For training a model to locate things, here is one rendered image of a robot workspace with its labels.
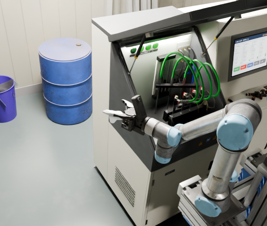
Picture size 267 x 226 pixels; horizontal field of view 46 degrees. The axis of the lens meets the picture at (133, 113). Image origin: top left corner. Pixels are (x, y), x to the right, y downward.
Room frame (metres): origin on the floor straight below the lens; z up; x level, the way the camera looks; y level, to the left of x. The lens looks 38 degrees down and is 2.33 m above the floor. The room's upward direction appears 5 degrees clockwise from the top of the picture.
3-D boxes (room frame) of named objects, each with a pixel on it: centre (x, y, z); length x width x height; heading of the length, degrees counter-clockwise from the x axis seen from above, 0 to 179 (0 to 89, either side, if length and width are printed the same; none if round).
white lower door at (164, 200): (1.55, -0.43, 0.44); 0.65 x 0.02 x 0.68; 125
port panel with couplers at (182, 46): (2.12, -0.33, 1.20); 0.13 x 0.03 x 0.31; 125
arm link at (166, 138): (1.01, -0.15, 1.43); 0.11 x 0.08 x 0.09; 60
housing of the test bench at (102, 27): (2.34, -0.31, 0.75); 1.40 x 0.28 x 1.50; 125
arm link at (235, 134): (0.87, -0.38, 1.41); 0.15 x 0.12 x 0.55; 150
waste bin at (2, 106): (2.72, 1.45, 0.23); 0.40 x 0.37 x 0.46; 124
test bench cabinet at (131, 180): (1.79, -0.27, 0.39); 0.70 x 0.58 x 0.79; 125
